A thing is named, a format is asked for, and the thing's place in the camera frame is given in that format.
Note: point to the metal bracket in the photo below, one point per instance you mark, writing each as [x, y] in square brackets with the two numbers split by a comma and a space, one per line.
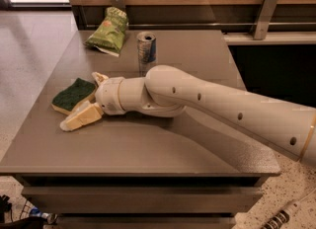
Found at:
[120, 4]
[261, 25]

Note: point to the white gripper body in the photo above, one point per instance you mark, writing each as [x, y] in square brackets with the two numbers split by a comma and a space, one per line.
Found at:
[108, 96]

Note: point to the white power strip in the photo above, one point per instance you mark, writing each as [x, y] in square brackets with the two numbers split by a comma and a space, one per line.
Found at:
[283, 216]

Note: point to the right metal bracket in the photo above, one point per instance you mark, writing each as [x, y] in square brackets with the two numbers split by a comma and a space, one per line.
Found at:
[261, 25]

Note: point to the green chip bag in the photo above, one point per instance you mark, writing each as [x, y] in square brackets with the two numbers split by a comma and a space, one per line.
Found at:
[109, 36]

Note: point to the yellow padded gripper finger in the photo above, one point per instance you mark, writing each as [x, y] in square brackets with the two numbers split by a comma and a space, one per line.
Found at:
[99, 78]
[87, 113]

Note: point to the metal rail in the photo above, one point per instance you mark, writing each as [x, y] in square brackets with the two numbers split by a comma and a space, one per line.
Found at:
[300, 26]

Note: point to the black object with bottle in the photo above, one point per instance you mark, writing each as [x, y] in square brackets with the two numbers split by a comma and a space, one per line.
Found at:
[30, 217]

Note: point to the grey drawer cabinet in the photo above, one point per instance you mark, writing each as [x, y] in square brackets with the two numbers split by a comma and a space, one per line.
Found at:
[133, 171]

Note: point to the green and yellow sponge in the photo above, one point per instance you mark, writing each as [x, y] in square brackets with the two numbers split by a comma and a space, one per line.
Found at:
[68, 100]

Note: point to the left metal bracket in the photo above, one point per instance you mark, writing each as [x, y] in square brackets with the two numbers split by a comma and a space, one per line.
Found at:
[120, 4]

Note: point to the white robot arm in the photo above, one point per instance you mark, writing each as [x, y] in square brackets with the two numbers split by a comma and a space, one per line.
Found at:
[165, 91]

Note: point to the silver energy drink can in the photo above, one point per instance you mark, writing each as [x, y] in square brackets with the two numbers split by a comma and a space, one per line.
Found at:
[146, 51]

